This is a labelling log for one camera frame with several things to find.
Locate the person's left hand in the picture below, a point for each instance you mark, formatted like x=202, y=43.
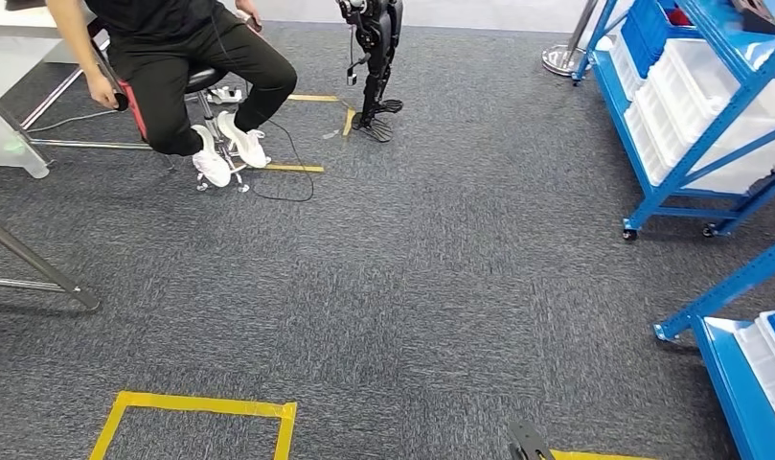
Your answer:
x=248, y=14

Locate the person's right hand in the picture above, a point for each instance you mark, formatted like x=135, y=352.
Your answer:
x=102, y=90

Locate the person's right forearm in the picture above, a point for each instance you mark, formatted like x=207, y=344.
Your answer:
x=70, y=32

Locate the blue metal shelf rack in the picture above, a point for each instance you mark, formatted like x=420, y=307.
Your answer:
x=730, y=287
x=679, y=170

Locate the dark moulded part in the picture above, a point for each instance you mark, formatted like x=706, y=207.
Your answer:
x=755, y=18

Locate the person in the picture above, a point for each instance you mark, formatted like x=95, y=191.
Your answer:
x=171, y=63

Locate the office chair with casters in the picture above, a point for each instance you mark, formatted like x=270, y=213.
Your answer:
x=203, y=79

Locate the white power strip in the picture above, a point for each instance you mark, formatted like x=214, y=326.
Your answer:
x=225, y=95

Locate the white partition panel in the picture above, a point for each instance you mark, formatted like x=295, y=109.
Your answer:
x=0, y=70

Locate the black humanoid robot legs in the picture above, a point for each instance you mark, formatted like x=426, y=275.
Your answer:
x=377, y=38

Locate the yellow floor tape marking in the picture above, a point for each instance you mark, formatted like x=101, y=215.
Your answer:
x=298, y=168
x=114, y=419

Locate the translucent white plastic bin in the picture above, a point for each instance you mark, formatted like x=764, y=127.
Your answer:
x=625, y=70
x=653, y=143
x=698, y=82
x=764, y=374

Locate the small red item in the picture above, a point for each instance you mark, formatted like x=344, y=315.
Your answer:
x=679, y=16

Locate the chrome barrier post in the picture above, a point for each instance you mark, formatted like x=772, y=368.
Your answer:
x=561, y=60

